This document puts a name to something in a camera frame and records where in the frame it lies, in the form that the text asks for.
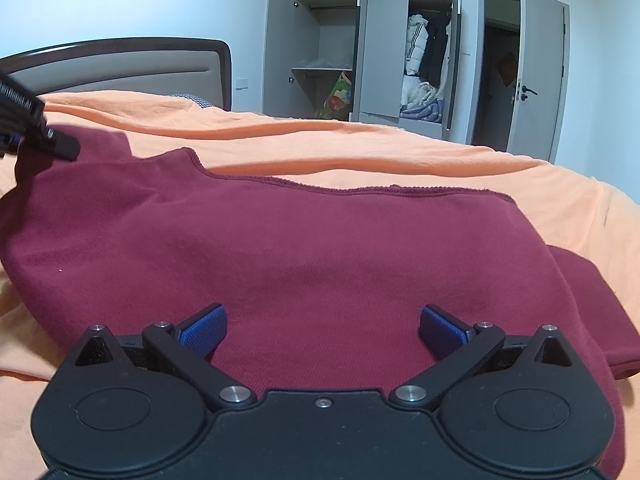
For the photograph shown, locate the maroon red garment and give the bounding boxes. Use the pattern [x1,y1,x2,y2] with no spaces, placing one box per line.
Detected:
[1,128,634,479]

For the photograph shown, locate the pile of white blue clothes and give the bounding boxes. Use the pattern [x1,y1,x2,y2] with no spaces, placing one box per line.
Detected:
[399,76,445,124]

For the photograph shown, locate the dark hanging clothes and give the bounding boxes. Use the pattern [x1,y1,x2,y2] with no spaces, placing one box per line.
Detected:
[419,11,451,88]

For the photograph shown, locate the orange bed sheet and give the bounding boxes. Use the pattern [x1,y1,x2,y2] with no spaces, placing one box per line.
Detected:
[0,89,640,480]

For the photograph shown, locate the checkered blue white pillow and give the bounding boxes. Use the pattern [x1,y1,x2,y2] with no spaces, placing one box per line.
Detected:
[171,93,216,108]

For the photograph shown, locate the dark brown padded headboard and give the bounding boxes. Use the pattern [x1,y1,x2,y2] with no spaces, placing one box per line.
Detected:
[1,37,232,112]

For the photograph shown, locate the grey room door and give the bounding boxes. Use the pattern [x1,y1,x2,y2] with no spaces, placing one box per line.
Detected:
[508,0,567,162]

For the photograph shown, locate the colourful bag in wardrobe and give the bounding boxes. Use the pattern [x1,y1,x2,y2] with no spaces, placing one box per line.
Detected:
[317,72,354,120]

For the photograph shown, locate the white hanging jacket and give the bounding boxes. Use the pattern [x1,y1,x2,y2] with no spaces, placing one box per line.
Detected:
[405,14,428,76]

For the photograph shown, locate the grey wardrobe with open doors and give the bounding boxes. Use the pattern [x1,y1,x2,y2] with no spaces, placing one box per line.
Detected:
[262,0,462,140]

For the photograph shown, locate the white wall socket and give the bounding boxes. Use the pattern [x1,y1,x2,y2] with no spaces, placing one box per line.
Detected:
[235,78,248,90]

